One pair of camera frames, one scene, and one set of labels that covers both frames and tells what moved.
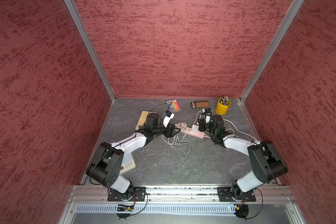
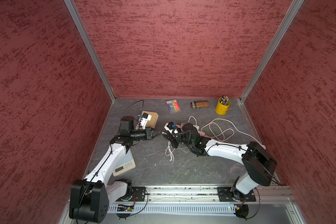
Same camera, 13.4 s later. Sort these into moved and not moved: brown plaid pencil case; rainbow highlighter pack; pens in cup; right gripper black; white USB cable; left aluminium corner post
Moved: right gripper black; white USB cable
Not moved: left aluminium corner post; pens in cup; rainbow highlighter pack; brown plaid pencil case
